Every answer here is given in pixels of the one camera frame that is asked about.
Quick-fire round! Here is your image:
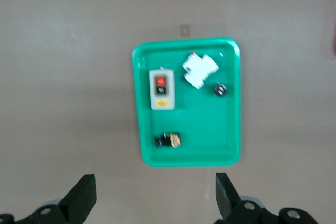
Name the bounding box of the white circuit breaker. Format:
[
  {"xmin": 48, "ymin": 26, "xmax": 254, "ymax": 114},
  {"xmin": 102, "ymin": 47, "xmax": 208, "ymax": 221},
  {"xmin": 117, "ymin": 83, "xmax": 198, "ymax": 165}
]
[{"xmin": 182, "ymin": 50, "xmax": 220, "ymax": 90}]

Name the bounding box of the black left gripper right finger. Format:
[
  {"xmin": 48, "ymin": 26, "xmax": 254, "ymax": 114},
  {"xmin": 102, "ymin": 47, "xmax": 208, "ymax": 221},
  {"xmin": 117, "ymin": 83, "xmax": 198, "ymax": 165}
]
[{"xmin": 214, "ymin": 172, "xmax": 319, "ymax": 224}]

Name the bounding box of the small black cylinder component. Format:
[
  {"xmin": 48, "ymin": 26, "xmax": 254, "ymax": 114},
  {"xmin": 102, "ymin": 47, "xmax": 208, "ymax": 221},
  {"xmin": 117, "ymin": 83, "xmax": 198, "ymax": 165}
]
[{"xmin": 213, "ymin": 82, "xmax": 227, "ymax": 98}]

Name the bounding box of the grey push-button switch box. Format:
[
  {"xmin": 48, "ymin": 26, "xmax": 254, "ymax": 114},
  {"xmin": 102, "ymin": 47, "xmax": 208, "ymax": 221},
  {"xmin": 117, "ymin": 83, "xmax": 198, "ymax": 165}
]
[{"xmin": 149, "ymin": 67, "xmax": 176, "ymax": 111}]

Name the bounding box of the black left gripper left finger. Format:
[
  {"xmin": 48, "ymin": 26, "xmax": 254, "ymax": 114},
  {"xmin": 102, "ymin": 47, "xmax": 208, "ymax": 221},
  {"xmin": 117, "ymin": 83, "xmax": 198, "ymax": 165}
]
[{"xmin": 0, "ymin": 173, "xmax": 96, "ymax": 224}]

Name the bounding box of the green plastic tray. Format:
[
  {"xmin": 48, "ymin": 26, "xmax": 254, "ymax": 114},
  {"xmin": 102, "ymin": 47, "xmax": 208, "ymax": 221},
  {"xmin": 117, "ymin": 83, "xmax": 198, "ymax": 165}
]
[{"xmin": 131, "ymin": 36, "xmax": 242, "ymax": 168}]

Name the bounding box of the black and gold component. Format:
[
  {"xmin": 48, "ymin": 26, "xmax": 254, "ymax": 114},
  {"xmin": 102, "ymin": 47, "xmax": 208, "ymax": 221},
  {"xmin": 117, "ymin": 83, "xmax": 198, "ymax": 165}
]
[{"xmin": 154, "ymin": 132, "xmax": 182, "ymax": 150}]

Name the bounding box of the brown table mat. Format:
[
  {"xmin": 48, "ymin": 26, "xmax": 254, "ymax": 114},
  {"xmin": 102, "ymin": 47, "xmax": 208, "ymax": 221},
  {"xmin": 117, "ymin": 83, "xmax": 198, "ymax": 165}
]
[{"xmin": 0, "ymin": 0, "xmax": 336, "ymax": 224}]

